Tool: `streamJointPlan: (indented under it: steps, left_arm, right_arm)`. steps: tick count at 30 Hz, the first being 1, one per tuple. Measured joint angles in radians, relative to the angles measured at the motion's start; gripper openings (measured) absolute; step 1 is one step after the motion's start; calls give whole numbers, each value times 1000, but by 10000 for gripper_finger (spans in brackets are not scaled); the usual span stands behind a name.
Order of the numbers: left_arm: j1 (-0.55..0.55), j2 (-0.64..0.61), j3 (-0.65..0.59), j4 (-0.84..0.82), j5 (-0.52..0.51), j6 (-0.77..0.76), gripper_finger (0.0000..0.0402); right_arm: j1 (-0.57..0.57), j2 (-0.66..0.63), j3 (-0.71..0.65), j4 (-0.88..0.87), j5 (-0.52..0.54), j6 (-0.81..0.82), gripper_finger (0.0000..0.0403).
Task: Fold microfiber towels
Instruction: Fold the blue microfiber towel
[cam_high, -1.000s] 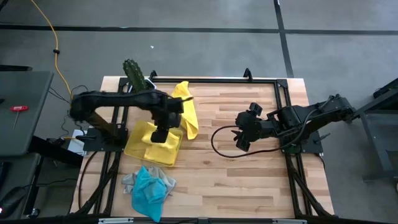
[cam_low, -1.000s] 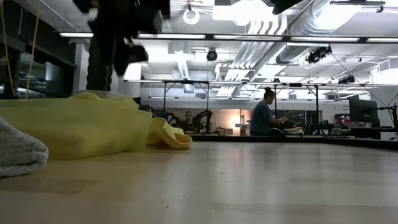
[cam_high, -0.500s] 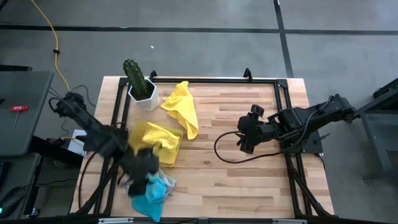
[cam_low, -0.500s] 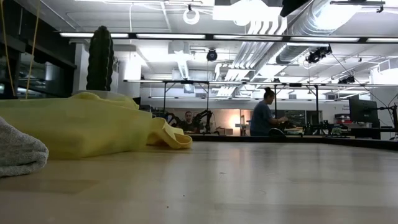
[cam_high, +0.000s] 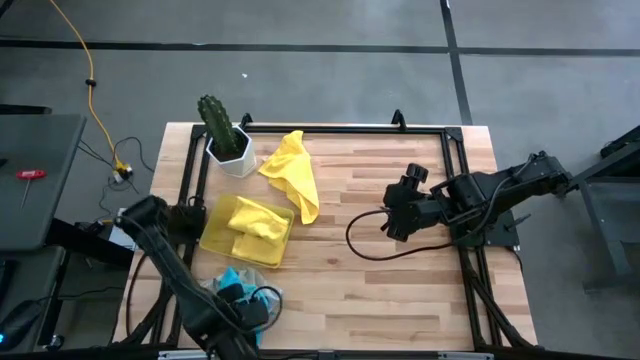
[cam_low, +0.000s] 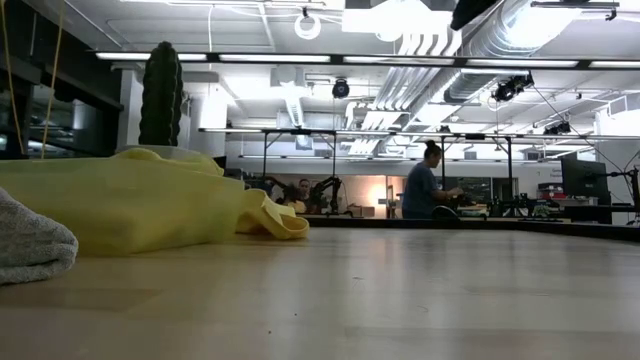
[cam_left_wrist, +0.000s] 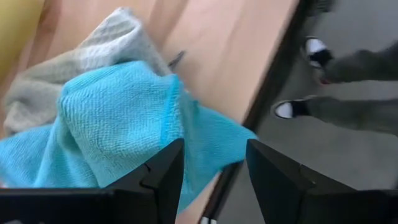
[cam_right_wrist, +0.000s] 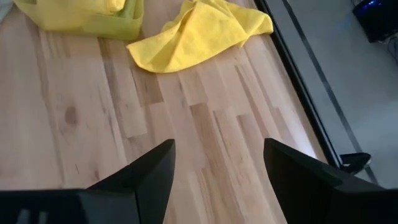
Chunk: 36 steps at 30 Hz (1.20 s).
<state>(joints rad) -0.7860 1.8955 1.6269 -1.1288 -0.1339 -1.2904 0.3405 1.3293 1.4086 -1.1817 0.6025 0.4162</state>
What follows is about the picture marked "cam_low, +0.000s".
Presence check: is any grey microfiber towel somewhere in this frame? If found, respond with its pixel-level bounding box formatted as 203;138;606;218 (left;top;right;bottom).
0;187;80;286

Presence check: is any person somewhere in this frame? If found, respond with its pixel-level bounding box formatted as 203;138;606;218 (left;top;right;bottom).
401;139;465;220
294;177;315;202

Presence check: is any black beam with light strips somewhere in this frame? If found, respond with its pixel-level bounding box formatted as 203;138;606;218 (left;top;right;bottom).
94;49;640;71

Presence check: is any green cactus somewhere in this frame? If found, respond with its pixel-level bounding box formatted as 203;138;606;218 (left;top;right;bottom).
138;41;184;147

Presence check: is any yellow translucent plastic tray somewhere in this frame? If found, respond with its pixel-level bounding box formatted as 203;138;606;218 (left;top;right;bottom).
0;158;246;259

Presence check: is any red storage bin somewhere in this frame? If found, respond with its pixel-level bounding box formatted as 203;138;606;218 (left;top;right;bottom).
537;182;569;201

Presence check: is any black computer monitor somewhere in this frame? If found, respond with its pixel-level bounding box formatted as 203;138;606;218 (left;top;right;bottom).
559;157;612;224

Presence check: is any black background workstation frame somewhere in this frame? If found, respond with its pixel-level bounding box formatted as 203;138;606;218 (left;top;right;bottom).
199;127;516;219

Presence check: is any white cable coil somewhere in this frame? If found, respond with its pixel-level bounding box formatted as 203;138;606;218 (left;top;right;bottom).
293;12;323;41

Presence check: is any black aluminium table frame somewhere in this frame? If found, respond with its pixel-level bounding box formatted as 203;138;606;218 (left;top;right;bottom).
302;214;640;242

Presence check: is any silver ventilation duct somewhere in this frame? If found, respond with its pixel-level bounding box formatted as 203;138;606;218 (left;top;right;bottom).
442;0;581;104

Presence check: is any orange extension cable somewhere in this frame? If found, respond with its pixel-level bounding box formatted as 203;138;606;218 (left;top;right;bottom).
40;0;66;160

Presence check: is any thin yellow hanging cable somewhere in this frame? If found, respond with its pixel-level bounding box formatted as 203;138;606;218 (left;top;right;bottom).
0;0;25;156

